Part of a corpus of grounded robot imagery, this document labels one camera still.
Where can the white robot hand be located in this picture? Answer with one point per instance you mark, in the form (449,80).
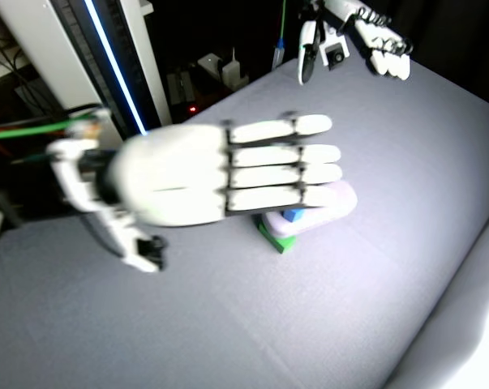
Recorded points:
(386,61)
(175,174)

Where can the grey oblong case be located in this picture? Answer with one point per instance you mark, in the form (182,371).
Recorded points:
(341,202)

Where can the blue white light strip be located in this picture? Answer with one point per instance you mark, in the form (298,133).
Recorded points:
(114,69)

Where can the black device with red light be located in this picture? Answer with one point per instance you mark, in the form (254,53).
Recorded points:
(181,87)

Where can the green rectangular block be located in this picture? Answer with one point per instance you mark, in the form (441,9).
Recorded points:
(282,245)

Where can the blue hexagonal block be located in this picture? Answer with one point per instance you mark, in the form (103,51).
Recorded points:
(293,215)

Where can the white adapter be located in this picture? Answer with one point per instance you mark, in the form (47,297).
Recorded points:
(232,73)

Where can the white column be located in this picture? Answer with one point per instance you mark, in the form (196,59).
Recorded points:
(53,61)

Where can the white shelf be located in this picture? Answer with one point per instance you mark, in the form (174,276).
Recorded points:
(1,71)

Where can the grey table cloth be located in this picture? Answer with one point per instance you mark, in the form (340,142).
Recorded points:
(309,304)

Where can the small white box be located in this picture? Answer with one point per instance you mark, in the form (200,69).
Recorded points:
(207,62)

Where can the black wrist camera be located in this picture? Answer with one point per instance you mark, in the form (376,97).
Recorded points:
(336,54)
(151,249)

